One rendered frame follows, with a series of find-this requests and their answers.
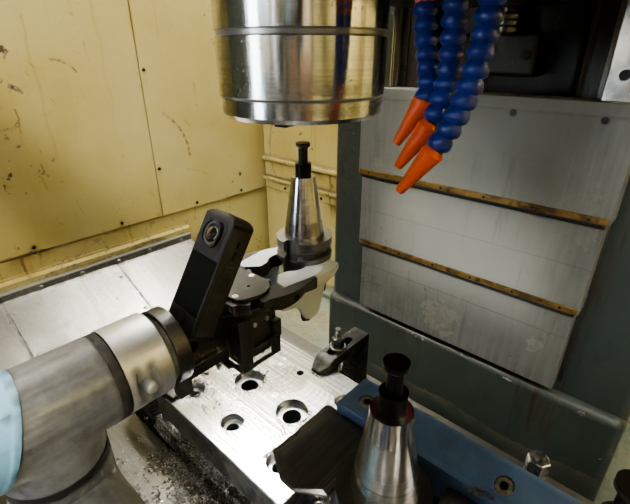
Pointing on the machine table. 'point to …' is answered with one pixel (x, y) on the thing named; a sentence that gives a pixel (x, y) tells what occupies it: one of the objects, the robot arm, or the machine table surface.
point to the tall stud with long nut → (537, 464)
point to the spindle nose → (301, 59)
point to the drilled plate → (253, 469)
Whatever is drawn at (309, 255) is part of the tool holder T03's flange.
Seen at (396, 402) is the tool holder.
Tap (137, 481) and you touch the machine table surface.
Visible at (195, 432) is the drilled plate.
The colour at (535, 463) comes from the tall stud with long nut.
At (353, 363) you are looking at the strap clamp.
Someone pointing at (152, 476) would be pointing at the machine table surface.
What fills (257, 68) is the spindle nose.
